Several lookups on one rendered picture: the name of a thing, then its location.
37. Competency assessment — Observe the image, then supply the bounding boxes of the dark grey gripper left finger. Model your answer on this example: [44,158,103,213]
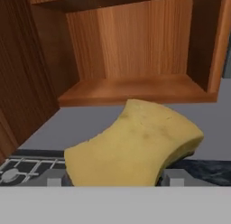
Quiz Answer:
[29,168,74,187]

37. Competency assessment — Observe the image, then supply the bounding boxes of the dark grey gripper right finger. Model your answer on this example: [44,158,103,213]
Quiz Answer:
[155,168,209,187]

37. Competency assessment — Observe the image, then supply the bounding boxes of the yellow sponge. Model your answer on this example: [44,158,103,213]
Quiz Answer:
[63,98,205,187]

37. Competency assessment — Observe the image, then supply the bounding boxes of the wooden cabinet door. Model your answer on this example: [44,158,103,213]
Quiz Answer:
[0,0,60,164]

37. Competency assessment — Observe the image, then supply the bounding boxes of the wooden cabinet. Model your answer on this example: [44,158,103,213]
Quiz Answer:
[26,0,231,108]

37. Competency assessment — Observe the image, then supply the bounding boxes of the black hob with grey grates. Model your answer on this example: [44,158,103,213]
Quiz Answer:
[0,149,67,187]

